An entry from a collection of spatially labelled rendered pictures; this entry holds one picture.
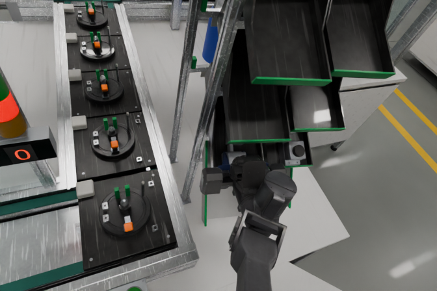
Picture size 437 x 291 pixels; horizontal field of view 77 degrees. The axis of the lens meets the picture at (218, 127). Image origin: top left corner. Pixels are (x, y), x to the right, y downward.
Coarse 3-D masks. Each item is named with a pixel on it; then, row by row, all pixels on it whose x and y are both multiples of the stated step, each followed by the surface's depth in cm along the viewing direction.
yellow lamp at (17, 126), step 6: (18, 114) 53; (12, 120) 52; (18, 120) 54; (24, 120) 56; (0, 126) 52; (6, 126) 52; (12, 126) 53; (18, 126) 54; (24, 126) 56; (0, 132) 53; (6, 132) 53; (12, 132) 54; (18, 132) 55; (24, 132) 56
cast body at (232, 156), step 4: (232, 144) 68; (228, 148) 68; (232, 148) 67; (228, 152) 66; (232, 152) 66; (236, 152) 64; (240, 152) 64; (244, 152) 64; (228, 156) 63; (232, 156) 63; (236, 156) 63; (228, 160) 63; (232, 160) 63
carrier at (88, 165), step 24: (72, 120) 93; (96, 120) 97; (120, 120) 99; (144, 120) 101; (96, 144) 87; (120, 144) 91; (144, 144) 95; (96, 168) 86; (120, 168) 87; (144, 168) 90
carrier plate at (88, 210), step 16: (128, 176) 86; (144, 176) 87; (96, 192) 81; (144, 192) 84; (160, 192) 85; (80, 208) 77; (96, 208) 78; (160, 208) 82; (80, 224) 75; (96, 224) 76; (160, 224) 79; (96, 240) 73; (112, 240) 74; (128, 240) 75; (144, 240) 75; (160, 240) 76; (176, 240) 77; (96, 256) 71; (112, 256) 72; (128, 256) 72
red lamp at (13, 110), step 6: (0, 102) 48; (6, 102) 49; (12, 102) 51; (0, 108) 49; (6, 108) 50; (12, 108) 51; (18, 108) 54; (0, 114) 50; (6, 114) 51; (12, 114) 52; (0, 120) 51; (6, 120) 51
